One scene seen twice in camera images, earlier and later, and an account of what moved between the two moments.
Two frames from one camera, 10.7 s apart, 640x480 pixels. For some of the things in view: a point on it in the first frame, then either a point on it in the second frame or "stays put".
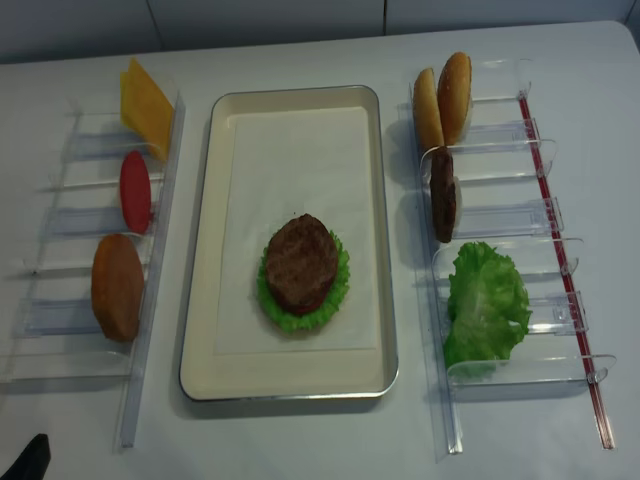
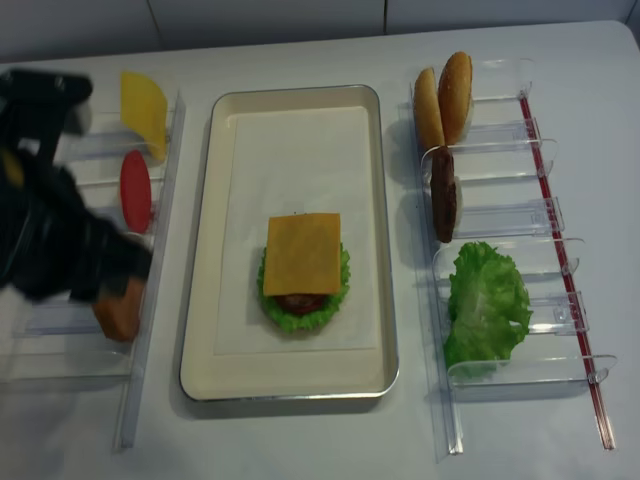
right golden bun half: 454,95 stays put
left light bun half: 428,122 stays put
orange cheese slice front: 150,113 → 303,254
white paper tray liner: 270,155 stays put
